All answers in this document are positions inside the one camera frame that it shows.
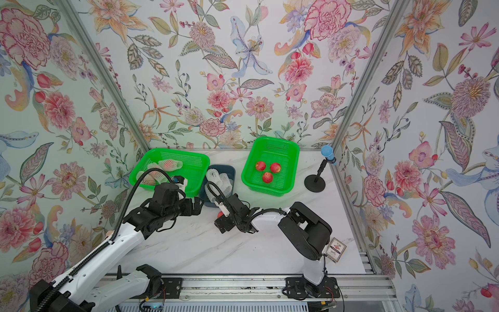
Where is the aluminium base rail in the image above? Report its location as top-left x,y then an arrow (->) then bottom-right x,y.
93,274 -> 398,303

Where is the left green plastic basket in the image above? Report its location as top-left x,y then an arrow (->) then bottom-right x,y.
129,148 -> 210,198

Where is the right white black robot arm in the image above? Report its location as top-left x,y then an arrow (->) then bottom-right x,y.
207,182 -> 333,300

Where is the red apple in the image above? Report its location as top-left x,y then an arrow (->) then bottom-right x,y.
255,161 -> 266,172
262,172 -> 274,184

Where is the small framed card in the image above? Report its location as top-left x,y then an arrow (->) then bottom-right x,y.
326,238 -> 347,263

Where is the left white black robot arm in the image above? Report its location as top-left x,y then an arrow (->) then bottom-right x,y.
29,168 -> 202,311

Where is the green plastic basket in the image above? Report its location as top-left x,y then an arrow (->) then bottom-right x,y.
129,148 -> 210,198
241,137 -> 300,196

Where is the blue microphone on black stand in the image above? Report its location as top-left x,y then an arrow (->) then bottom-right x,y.
304,145 -> 337,193

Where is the dark teal plastic bin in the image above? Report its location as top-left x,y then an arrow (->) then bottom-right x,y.
199,165 -> 236,208

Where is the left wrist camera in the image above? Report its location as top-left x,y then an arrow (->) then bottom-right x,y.
172,176 -> 188,192

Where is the right green plastic basket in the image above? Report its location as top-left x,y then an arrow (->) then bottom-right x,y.
241,137 -> 300,196

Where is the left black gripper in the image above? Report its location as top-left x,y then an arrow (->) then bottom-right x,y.
163,193 -> 207,222

